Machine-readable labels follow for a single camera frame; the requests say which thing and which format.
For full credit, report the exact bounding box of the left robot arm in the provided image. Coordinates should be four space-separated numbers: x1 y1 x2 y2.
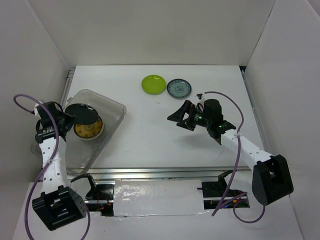
32 101 89 231

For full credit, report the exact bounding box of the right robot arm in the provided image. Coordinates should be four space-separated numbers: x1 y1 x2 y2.
167 99 294 206

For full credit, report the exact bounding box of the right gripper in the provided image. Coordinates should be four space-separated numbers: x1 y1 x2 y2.
167 99 212 131

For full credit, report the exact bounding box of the green plate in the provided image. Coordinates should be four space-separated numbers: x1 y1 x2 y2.
141 74 167 95

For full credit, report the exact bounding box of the black plate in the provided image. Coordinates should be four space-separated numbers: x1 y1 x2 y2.
64 103 99 125

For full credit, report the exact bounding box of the clear plastic bin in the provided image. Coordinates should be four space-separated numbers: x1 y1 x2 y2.
30 88 127 175

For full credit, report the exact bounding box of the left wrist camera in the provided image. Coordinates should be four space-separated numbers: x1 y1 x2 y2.
33 103 44 119

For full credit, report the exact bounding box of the blue patterned plate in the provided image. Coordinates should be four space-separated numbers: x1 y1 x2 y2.
166 78 192 99
80 134 101 142

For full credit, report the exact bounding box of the yellow brown patterned plate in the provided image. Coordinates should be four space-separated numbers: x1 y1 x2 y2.
73 117 104 140

